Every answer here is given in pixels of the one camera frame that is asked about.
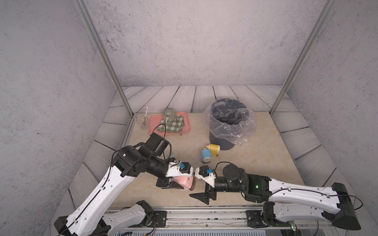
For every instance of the green checkered cloth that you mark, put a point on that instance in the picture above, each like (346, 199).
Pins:
(173, 127)

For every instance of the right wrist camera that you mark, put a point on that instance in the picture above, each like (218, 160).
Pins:
(206, 174)

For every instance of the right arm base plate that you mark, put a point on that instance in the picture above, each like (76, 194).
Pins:
(255, 219)

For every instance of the ribbed grey cup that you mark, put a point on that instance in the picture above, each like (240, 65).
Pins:
(169, 115)

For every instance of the clear glass with stick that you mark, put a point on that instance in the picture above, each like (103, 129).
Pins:
(142, 120)

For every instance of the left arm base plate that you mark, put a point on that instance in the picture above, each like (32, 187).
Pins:
(156, 218)

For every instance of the aluminium mounting rail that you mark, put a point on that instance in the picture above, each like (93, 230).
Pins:
(223, 221)

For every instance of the blue pencil sharpener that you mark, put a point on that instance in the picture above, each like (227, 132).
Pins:
(206, 156)

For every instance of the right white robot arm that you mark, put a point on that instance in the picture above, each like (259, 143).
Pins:
(282, 202)

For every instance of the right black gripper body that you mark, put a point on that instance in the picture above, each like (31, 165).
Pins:
(212, 193)

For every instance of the dark grey trash bin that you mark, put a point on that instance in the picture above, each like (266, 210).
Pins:
(226, 114)

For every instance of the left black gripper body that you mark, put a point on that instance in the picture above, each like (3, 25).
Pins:
(165, 181)

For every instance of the pink plastic tray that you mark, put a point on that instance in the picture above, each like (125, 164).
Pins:
(155, 120)

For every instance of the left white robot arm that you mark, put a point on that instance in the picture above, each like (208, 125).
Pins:
(126, 164)

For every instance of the right metal frame post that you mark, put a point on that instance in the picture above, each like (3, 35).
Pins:
(313, 35)

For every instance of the clear plastic bin liner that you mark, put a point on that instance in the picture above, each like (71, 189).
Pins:
(246, 128)

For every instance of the pink pencil sharpener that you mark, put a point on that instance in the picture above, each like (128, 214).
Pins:
(187, 183)

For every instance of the metal frame post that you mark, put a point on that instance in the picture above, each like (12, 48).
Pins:
(313, 35)
(85, 15)

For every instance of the left metal frame post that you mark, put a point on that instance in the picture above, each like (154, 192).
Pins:
(85, 15)

